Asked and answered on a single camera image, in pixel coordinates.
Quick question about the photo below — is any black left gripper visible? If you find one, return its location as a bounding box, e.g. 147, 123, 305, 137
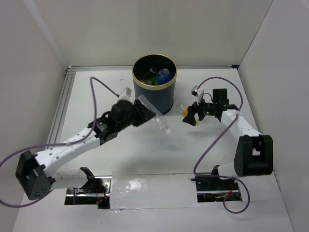
117, 98, 156, 131

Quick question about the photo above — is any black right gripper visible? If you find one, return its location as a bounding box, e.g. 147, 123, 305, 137
183, 94, 217, 126

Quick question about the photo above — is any clear bottle yellow label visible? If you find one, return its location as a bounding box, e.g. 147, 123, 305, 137
175, 103, 188, 118

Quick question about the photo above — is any crushed clear bottle white cap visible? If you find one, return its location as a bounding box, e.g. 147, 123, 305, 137
138, 95, 171, 134

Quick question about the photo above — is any green bottle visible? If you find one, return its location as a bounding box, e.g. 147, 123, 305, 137
140, 68, 158, 86

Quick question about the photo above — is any blue label clear bottle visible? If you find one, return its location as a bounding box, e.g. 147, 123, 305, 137
157, 69, 173, 85

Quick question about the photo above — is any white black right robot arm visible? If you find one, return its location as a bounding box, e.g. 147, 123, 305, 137
183, 87, 273, 189

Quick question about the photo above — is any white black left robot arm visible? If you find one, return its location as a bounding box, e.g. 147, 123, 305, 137
15, 99, 156, 201

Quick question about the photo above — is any dark blue gold-rimmed bin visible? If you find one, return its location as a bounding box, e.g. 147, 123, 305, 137
132, 54, 177, 114

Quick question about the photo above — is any silver tape sheet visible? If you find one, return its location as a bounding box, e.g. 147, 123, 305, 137
110, 172, 200, 210

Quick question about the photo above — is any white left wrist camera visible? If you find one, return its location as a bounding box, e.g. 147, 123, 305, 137
118, 87, 132, 101

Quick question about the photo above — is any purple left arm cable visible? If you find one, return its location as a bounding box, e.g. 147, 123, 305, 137
0, 77, 121, 208

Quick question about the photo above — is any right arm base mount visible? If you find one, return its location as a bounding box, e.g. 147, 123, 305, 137
190, 176, 242, 203

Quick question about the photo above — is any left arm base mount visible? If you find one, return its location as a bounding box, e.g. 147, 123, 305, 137
64, 167, 112, 209

